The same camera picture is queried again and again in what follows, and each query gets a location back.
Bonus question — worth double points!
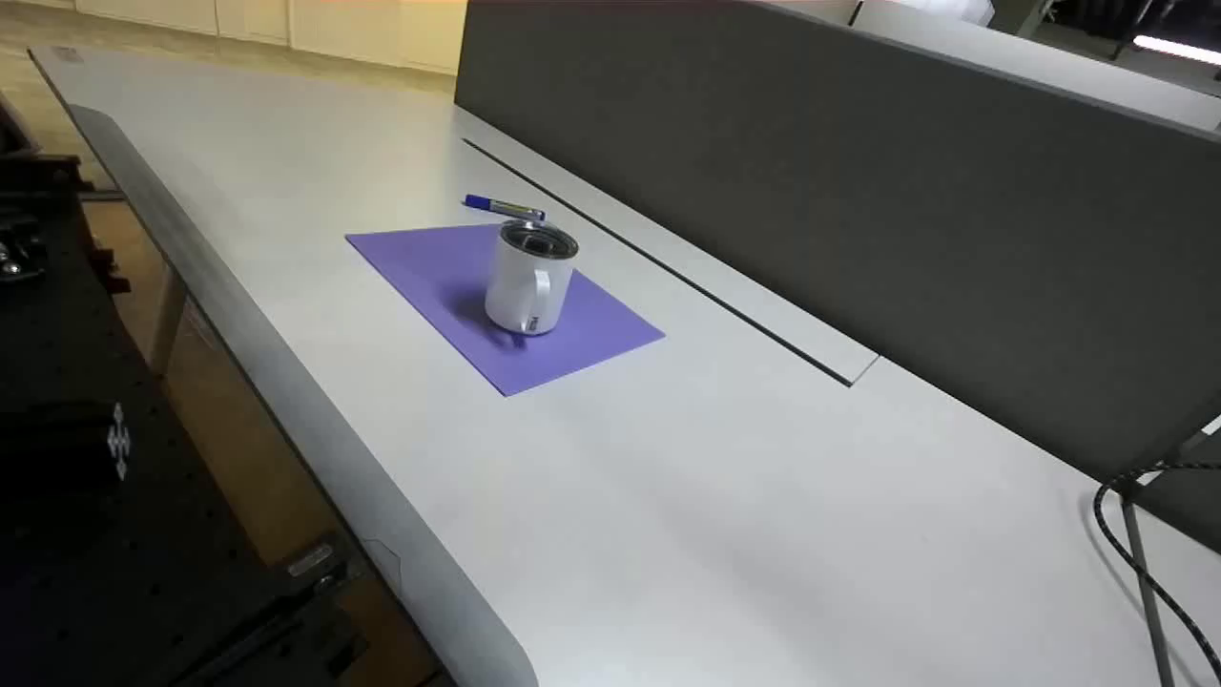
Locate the white thermocup mug with handle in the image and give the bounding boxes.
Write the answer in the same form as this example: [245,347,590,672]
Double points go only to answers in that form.
[482,216,585,339]

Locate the black thermocup lid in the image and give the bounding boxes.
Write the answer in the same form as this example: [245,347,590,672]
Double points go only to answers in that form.
[495,216,585,267]

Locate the blue marker pen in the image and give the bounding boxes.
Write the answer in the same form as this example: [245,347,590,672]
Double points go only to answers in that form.
[462,190,551,229]

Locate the purple rectangular mat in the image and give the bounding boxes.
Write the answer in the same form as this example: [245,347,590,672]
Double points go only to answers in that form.
[343,222,668,401]

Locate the grey desk partition panel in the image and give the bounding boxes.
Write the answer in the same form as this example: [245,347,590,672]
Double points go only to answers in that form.
[450,0,1221,556]

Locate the cream cabinets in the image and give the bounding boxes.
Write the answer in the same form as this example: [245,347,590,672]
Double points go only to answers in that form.
[0,0,472,80]

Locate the grey table leg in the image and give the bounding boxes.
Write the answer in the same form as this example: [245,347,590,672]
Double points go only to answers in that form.
[149,270,196,379]

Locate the black optical breadboard table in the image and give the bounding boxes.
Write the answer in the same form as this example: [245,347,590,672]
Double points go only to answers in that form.
[0,93,436,687]

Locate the black cable with white tags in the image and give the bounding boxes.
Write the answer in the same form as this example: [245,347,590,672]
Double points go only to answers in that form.
[1099,398,1221,499]

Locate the grey cable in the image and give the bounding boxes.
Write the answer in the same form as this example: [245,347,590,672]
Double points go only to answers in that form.
[1117,493,1179,687]

